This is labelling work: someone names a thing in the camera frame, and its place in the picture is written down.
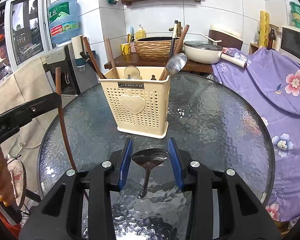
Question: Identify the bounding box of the metal spoon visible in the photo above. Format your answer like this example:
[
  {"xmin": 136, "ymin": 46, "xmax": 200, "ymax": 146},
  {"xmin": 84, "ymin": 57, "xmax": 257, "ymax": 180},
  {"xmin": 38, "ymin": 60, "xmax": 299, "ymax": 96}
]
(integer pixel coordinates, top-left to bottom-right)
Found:
[
  {"xmin": 131, "ymin": 148, "xmax": 170, "ymax": 198},
  {"xmin": 165, "ymin": 52, "xmax": 188, "ymax": 76}
]

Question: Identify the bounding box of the cream pan with lid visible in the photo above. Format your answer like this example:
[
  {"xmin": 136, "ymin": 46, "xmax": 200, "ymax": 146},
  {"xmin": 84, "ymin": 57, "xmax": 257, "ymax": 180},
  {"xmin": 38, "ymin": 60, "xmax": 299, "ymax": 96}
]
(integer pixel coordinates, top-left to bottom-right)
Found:
[{"xmin": 184, "ymin": 41, "xmax": 247, "ymax": 68}]

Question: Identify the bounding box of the white wall socket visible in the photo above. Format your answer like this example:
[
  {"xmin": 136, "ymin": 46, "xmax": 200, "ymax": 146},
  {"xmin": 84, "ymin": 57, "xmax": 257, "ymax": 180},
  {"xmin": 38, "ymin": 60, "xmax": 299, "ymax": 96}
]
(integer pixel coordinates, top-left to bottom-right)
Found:
[{"xmin": 10, "ymin": 136, "xmax": 26, "ymax": 157}]

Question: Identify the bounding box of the cream perforated utensil holder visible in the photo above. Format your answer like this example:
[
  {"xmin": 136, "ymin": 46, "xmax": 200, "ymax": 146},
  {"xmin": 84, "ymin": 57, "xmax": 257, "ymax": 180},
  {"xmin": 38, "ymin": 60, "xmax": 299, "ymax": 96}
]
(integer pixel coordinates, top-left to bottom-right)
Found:
[{"xmin": 98, "ymin": 66, "xmax": 171, "ymax": 140}]

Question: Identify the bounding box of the brass faucet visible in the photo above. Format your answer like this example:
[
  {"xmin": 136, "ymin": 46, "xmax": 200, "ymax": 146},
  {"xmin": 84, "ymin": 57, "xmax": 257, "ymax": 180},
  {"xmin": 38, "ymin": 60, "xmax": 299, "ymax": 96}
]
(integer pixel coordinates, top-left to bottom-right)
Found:
[{"xmin": 169, "ymin": 21, "xmax": 183, "ymax": 38}]

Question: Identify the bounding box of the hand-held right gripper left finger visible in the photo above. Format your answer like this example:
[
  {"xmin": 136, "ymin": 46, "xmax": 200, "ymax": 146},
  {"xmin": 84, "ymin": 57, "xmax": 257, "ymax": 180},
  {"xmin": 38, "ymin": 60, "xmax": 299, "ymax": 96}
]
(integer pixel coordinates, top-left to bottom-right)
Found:
[{"xmin": 19, "ymin": 138, "xmax": 134, "ymax": 240}]

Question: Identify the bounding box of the grey water dispenser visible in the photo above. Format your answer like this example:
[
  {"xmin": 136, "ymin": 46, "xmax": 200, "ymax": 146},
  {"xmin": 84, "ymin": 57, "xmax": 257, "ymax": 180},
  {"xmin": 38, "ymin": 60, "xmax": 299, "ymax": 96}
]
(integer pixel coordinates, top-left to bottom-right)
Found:
[{"xmin": 41, "ymin": 42, "xmax": 100, "ymax": 98}]

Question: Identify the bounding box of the purple floral cloth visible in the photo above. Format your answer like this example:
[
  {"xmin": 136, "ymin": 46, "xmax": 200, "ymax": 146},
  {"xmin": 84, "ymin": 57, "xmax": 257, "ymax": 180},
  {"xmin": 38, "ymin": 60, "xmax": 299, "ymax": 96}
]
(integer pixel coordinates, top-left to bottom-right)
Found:
[{"xmin": 211, "ymin": 47, "xmax": 300, "ymax": 222}]

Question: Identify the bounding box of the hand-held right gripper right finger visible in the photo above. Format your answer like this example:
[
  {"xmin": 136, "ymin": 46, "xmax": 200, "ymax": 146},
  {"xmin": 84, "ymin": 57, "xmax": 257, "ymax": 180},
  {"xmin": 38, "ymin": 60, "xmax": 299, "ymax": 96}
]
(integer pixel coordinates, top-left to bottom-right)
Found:
[{"xmin": 167, "ymin": 137, "xmax": 282, "ymax": 240}]

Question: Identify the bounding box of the orange clothing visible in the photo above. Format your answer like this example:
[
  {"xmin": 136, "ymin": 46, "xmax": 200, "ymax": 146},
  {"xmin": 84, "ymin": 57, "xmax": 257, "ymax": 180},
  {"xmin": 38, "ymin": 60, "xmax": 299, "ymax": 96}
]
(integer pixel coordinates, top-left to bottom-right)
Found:
[{"xmin": 0, "ymin": 197, "xmax": 21, "ymax": 233}]

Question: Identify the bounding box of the blue water jug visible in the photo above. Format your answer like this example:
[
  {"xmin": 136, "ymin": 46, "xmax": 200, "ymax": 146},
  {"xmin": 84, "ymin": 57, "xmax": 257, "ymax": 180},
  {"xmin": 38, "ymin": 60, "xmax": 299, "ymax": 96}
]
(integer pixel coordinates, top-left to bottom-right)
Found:
[{"xmin": 48, "ymin": 0, "xmax": 81, "ymax": 45}]

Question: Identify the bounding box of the person's left hand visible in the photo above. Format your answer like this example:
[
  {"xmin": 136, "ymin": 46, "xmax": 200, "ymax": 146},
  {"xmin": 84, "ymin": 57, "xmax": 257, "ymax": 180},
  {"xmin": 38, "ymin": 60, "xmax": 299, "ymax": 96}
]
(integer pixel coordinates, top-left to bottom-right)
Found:
[{"xmin": 0, "ymin": 147, "xmax": 17, "ymax": 207}]

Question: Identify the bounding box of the black chopstick gold band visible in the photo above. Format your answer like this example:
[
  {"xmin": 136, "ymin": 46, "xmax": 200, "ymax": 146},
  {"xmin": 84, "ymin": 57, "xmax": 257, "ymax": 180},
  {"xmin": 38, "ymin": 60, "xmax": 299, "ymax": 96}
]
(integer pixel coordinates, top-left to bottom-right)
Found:
[{"xmin": 168, "ymin": 20, "xmax": 179, "ymax": 59}]

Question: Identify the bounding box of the sliding window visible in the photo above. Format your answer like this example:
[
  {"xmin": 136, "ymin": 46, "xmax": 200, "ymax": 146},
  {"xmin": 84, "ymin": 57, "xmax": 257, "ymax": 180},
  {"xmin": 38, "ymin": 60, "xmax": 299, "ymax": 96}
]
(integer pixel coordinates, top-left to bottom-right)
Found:
[{"xmin": 4, "ymin": 0, "xmax": 53, "ymax": 68}]

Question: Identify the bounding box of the black chopstick silver band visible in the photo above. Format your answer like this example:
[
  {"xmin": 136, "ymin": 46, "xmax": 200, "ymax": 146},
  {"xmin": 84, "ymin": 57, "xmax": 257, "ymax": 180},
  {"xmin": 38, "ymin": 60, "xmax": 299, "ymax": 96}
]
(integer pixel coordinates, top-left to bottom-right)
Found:
[{"xmin": 79, "ymin": 52, "xmax": 100, "ymax": 77}]

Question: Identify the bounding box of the white microwave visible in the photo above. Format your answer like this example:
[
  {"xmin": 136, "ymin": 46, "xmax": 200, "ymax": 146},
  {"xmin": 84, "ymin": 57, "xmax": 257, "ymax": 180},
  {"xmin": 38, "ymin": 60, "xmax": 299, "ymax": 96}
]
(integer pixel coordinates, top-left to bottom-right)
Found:
[{"xmin": 279, "ymin": 25, "xmax": 300, "ymax": 67}]

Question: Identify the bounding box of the white cup dispenser tube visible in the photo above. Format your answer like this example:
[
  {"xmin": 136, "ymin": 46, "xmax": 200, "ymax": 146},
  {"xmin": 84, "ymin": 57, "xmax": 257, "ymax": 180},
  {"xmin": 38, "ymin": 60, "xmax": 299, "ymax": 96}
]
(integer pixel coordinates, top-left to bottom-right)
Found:
[{"xmin": 71, "ymin": 35, "xmax": 87, "ymax": 67}]

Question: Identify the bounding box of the yellow roll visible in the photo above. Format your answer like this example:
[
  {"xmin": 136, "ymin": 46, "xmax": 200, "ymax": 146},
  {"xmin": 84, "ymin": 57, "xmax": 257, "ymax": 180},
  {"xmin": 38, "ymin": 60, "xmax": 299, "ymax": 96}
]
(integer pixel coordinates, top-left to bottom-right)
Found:
[{"xmin": 259, "ymin": 10, "xmax": 270, "ymax": 48}]

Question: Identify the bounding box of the brown white rice cooker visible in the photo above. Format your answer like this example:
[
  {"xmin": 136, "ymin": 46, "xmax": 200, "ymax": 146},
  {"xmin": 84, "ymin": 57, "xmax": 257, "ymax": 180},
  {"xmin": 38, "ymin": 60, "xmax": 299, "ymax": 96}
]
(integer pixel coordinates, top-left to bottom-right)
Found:
[{"xmin": 208, "ymin": 24, "xmax": 243, "ymax": 51}]

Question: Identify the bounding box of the beige cloth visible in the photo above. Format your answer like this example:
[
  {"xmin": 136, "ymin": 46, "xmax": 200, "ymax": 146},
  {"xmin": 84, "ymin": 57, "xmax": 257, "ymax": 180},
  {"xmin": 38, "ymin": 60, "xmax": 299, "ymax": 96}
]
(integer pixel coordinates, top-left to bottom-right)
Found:
[{"xmin": 0, "ymin": 55, "xmax": 63, "ymax": 166}]

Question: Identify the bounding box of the yellow dish soap bottle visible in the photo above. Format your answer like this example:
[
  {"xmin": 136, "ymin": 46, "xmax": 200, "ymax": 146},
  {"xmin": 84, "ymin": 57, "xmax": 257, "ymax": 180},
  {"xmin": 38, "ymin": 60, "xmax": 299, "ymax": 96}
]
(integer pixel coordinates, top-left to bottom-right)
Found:
[{"xmin": 135, "ymin": 24, "xmax": 147, "ymax": 40}]

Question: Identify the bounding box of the brown glass bottle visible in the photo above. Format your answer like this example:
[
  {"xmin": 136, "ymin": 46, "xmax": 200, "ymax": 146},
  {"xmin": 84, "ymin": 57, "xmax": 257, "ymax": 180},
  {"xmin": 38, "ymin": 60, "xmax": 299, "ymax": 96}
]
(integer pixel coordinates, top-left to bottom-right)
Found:
[{"xmin": 267, "ymin": 26, "xmax": 277, "ymax": 50}]

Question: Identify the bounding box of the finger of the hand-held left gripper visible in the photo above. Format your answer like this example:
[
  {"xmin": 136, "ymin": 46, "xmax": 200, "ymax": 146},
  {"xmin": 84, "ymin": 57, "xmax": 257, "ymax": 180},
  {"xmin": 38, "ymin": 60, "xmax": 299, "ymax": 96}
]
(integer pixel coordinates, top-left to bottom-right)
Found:
[{"xmin": 0, "ymin": 92, "xmax": 62, "ymax": 152}]

